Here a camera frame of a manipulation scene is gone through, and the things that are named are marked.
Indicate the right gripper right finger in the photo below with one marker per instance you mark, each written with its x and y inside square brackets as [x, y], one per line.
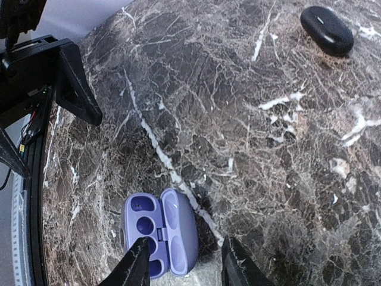
[238, 268]

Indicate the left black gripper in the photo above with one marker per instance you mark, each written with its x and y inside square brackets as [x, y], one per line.
[30, 66]

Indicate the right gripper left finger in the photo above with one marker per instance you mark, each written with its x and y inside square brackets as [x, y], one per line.
[133, 268]

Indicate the purple charging case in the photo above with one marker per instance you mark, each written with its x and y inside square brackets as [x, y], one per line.
[169, 224]

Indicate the black earbud charging case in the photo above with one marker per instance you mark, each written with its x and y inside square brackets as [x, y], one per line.
[327, 30]

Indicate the white slotted cable duct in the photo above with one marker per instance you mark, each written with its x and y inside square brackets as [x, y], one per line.
[19, 246]

